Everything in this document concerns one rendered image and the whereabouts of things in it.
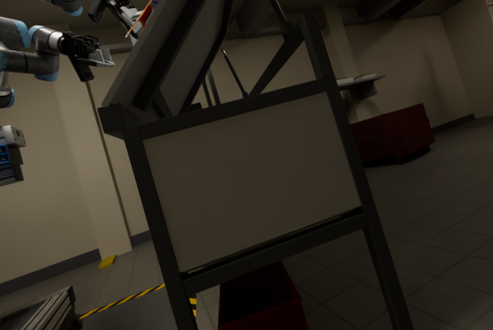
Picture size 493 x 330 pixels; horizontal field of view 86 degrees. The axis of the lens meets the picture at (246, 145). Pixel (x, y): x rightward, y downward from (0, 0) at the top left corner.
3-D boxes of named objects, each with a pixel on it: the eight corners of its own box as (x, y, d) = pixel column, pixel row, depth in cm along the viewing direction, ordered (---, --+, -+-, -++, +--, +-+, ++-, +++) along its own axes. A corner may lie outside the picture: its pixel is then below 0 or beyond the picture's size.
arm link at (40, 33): (46, 48, 106) (47, 26, 103) (67, 56, 103) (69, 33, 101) (26, 45, 99) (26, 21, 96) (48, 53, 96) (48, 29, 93)
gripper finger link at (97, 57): (106, 53, 89) (84, 45, 91) (107, 70, 92) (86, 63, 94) (114, 52, 91) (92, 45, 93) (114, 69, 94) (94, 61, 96)
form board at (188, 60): (166, 147, 180) (163, 145, 180) (229, 23, 196) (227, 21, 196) (107, 108, 65) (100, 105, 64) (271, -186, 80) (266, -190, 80)
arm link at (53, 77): (19, 75, 100) (19, 45, 97) (53, 77, 109) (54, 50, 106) (28, 81, 97) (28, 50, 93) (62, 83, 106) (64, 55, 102)
